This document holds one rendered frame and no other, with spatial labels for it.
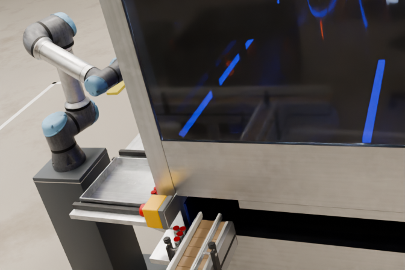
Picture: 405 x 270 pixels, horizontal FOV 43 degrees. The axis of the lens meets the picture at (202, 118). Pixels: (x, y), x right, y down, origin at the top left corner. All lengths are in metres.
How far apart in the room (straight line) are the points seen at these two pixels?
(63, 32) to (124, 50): 0.84
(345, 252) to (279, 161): 0.33
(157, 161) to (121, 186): 0.45
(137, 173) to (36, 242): 1.54
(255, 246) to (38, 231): 2.12
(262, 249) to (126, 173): 0.66
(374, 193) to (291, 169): 0.21
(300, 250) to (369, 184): 0.32
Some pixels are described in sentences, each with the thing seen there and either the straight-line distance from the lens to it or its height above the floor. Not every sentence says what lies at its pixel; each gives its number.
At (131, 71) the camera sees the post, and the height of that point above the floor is 1.43.
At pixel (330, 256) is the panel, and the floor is 0.84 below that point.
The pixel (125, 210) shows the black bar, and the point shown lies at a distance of 1.79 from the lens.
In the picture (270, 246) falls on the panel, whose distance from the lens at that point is 1.58.
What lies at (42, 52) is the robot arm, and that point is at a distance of 2.07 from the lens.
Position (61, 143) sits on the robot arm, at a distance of 2.30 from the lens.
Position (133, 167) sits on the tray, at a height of 0.88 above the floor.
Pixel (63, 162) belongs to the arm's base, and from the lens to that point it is 2.34.
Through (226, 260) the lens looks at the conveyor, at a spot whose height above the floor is 0.87.
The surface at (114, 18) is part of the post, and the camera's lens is 1.35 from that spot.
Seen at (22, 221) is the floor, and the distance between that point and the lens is 3.65.
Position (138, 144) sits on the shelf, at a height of 0.88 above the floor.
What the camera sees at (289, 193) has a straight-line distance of 1.43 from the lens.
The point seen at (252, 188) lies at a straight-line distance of 1.45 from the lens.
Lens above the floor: 1.92
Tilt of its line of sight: 28 degrees down
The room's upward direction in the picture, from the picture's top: 13 degrees counter-clockwise
